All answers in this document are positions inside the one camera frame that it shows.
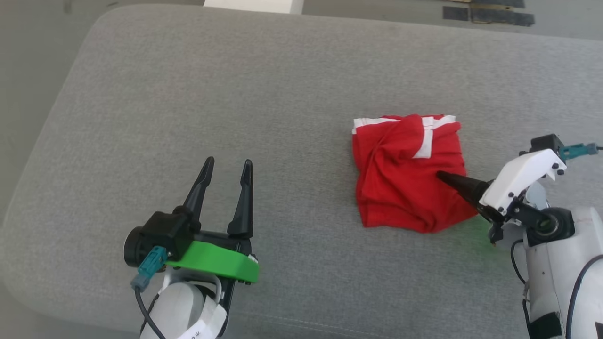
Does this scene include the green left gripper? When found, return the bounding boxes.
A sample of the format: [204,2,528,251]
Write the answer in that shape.
[162,156,261,286]

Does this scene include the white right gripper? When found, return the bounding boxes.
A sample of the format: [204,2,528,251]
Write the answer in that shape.
[436,148,568,245]

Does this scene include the red garment with white stripe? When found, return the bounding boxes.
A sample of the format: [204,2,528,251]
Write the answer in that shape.
[352,113,479,234]

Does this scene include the grey fabric sofa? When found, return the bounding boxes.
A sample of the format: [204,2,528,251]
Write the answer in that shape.
[0,4,603,339]

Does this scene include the long black floor mat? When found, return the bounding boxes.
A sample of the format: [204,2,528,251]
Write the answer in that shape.
[442,0,536,27]

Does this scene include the white box cabinet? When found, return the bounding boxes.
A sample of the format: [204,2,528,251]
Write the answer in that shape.
[203,0,305,15]

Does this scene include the teal plug left black cable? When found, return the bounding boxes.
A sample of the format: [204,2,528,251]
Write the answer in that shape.
[130,245,169,339]

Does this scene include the teal plug black cable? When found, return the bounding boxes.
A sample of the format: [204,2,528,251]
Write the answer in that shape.
[130,245,169,339]
[559,142,603,161]

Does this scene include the teal plug right black cable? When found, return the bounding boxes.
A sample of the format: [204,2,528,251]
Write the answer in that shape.
[559,142,603,161]

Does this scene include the white label strap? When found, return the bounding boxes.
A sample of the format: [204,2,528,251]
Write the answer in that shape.
[177,304,228,339]

